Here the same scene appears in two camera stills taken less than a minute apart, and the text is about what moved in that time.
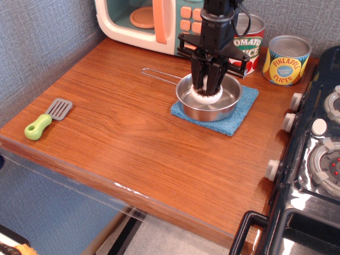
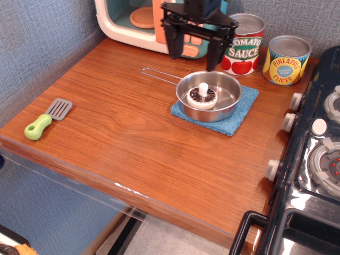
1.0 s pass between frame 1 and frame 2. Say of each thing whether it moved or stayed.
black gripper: moved
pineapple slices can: stayed
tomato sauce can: stayed
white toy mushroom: moved
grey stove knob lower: stayed
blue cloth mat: stayed
